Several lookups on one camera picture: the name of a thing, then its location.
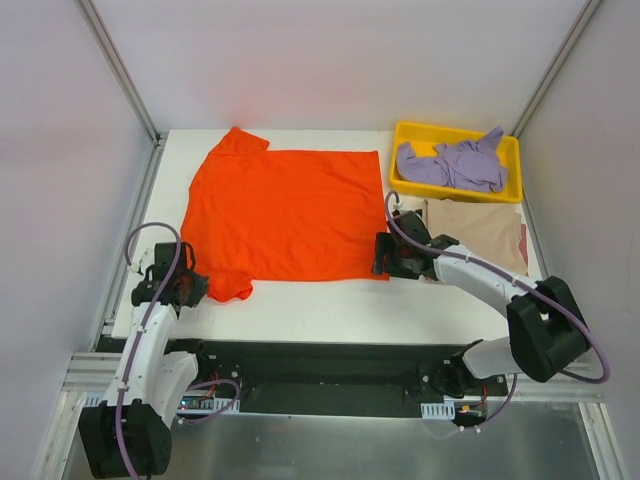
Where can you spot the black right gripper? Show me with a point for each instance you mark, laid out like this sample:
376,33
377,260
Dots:
382,255

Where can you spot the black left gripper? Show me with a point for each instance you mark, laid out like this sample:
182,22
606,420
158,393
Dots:
190,284

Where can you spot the orange t shirt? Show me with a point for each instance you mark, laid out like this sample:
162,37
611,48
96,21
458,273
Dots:
258,214

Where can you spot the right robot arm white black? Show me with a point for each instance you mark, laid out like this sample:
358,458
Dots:
546,331

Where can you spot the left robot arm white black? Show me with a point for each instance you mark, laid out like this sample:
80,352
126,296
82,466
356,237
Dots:
129,431

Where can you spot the beige folded t shirt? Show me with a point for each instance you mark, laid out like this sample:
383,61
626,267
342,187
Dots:
489,230

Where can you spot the yellow plastic bin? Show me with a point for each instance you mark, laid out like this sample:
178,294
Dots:
423,138

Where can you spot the purple t shirt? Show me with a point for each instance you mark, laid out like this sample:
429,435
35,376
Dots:
468,165

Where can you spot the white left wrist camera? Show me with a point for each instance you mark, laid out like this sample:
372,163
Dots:
138,266

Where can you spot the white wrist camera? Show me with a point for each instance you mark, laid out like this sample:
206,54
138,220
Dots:
138,266
398,207

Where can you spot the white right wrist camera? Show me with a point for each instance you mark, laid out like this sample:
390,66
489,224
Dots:
398,207

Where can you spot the left white cable duct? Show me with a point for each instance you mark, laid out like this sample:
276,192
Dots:
196,406

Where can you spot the white cable duct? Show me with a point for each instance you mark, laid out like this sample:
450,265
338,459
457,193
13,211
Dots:
445,410
196,406

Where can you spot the left aluminium frame post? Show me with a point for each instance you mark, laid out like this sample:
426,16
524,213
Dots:
107,46

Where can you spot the aluminium frame post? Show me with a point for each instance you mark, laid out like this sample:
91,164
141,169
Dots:
107,46
578,29

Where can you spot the right white cable duct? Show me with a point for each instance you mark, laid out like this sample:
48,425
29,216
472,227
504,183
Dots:
445,410

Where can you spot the right aluminium frame post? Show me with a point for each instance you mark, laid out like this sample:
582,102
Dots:
578,29

